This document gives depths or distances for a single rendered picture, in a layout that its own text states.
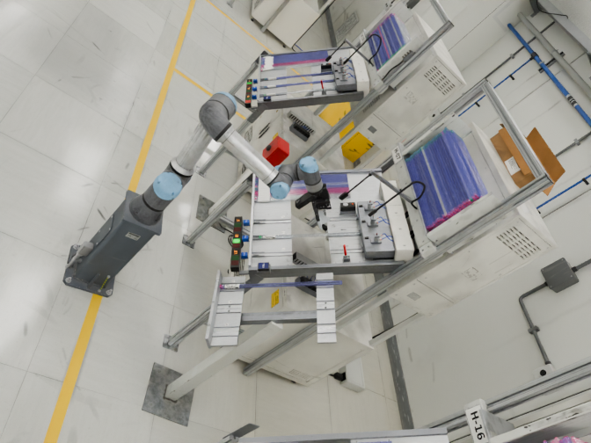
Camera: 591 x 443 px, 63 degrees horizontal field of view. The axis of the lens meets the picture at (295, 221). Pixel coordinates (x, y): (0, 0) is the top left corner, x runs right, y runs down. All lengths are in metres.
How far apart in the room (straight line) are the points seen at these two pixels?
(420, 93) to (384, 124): 0.32
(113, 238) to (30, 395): 0.72
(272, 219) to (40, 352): 1.20
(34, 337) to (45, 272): 0.34
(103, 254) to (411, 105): 2.18
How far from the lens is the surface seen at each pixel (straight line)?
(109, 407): 2.47
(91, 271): 2.58
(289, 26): 6.64
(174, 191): 2.16
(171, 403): 2.61
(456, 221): 2.12
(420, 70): 3.36
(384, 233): 2.26
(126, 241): 2.36
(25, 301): 2.52
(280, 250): 2.32
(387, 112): 3.47
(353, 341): 2.76
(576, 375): 1.72
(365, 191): 2.63
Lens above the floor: 2.12
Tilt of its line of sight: 31 degrees down
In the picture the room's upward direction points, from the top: 50 degrees clockwise
